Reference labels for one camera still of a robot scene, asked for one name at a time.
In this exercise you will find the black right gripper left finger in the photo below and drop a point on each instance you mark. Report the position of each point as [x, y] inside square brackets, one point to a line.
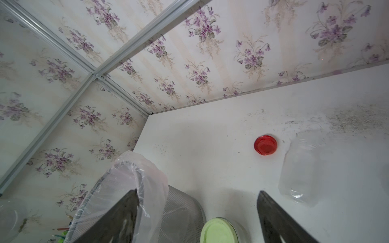
[117, 225]

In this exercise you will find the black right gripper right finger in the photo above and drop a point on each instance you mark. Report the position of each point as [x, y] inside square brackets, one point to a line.
[277, 225]

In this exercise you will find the clear plastic jar of beans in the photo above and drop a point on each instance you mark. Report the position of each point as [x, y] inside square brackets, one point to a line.
[299, 176]

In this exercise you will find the red jar lid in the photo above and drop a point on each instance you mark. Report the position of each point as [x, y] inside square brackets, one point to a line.
[265, 145]

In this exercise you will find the clear jar with beans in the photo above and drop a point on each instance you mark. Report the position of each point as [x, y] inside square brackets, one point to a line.
[13, 212]

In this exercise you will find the mesh bin with pink bag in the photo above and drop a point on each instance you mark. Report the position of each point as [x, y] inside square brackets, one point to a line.
[165, 214]

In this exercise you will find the coloured pens in cup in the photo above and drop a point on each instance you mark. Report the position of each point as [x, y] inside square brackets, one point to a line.
[60, 234]

